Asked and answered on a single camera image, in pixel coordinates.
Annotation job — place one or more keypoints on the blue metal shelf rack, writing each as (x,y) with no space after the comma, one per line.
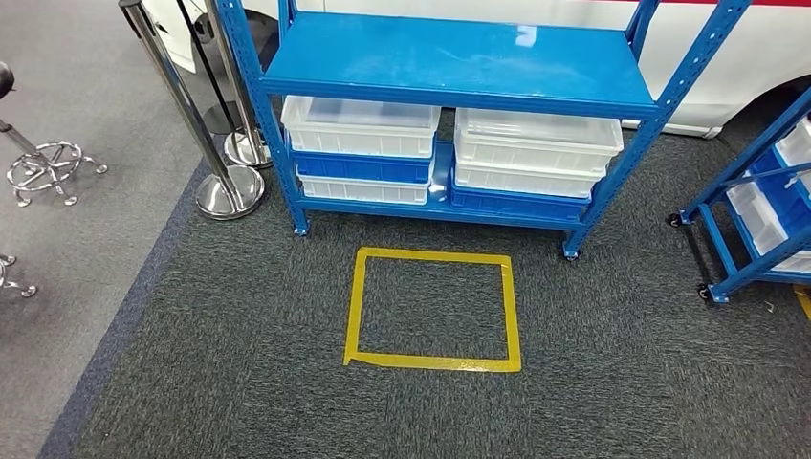
(456,63)
(722,288)

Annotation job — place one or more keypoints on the white plastic bin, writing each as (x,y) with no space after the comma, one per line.
(526,180)
(361,191)
(358,133)
(757,218)
(535,146)
(795,149)

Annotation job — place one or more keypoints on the blue plastic bin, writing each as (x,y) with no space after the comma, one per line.
(782,196)
(361,169)
(516,204)

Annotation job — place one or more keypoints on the yellow floor tape square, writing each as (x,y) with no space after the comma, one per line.
(431,363)
(803,301)

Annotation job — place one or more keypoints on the black stanchion belt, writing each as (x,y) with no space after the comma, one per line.
(206,63)

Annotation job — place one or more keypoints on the white car red stripe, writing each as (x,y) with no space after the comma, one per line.
(728,63)

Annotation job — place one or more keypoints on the chrome base swivel stool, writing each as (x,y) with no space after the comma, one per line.
(16,288)
(41,168)

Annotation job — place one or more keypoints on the chrome stanchion post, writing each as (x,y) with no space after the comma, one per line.
(247,149)
(231,196)

